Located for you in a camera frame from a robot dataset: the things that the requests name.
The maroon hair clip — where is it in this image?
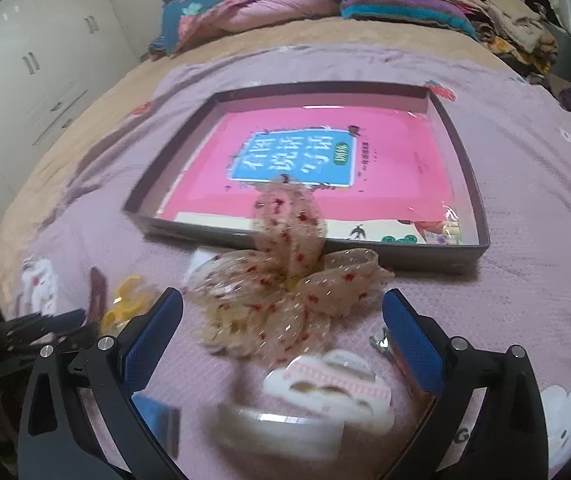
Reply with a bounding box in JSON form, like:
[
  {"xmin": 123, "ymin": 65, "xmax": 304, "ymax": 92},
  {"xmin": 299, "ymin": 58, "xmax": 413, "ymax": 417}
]
[{"xmin": 87, "ymin": 266, "xmax": 107, "ymax": 324}]

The bag of yellow bangles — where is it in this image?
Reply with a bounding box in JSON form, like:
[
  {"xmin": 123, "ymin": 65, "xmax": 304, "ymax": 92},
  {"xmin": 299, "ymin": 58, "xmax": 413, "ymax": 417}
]
[{"xmin": 100, "ymin": 274, "xmax": 158, "ymax": 337}]

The small blue box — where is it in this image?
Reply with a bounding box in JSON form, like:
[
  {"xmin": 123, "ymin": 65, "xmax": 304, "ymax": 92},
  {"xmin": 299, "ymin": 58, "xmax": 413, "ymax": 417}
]
[{"xmin": 132, "ymin": 393, "xmax": 180, "ymax": 460}]

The white pink claw hair clip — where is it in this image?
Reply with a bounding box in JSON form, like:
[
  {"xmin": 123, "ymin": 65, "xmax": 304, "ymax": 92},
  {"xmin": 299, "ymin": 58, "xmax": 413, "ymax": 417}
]
[{"xmin": 262, "ymin": 350, "xmax": 395, "ymax": 436}]

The beige red-dotted bow scrunchie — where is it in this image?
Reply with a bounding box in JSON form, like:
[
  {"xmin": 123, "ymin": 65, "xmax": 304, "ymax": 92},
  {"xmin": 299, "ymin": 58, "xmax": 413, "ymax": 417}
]
[{"xmin": 186, "ymin": 174, "xmax": 394, "ymax": 368}]

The white packaged hair clip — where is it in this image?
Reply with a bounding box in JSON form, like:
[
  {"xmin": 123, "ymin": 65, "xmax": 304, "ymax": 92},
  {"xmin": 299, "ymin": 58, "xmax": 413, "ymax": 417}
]
[{"xmin": 215, "ymin": 404, "xmax": 345, "ymax": 462}]

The silver metal hair clip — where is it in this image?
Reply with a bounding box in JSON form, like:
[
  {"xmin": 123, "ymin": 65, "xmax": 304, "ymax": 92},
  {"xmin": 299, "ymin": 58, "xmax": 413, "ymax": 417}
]
[{"xmin": 369, "ymin": 327, "xmax": 411, "ymax": 376}]

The dark cardboard box tray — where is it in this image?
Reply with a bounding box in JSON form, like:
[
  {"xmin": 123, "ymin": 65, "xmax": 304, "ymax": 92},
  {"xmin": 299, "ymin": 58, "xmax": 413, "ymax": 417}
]
[{"xmin": 124, "ymin": 81, "xmax": 491, "ymax": 273}]

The white wardrobe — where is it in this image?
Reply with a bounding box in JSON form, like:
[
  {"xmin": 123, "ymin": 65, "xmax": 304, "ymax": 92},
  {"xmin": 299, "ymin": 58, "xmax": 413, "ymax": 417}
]
[{"xmin": 0, "ymin": 0, "xmax": 138, "ymax": 224}]

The floral teal pink quilt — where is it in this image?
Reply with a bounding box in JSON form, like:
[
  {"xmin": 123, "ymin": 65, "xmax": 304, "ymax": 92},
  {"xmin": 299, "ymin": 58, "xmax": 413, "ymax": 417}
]
[{"xmin": 148, "ymin": 0, "xmax": 344, "ymax": 60}]

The pile of clothes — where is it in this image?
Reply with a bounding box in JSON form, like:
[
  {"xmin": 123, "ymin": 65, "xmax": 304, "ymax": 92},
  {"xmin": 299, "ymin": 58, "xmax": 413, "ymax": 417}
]
[{"xmin": 446, "ymin": 0, "xmax": 571, "ymax": 81}]

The striped purple teal pillow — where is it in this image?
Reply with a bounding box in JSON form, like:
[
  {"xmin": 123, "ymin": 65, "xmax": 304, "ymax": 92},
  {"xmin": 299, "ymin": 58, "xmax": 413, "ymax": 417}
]
[{"xmin": 341, "ymin": 0, "xmax": 479, "ymax": 41}]

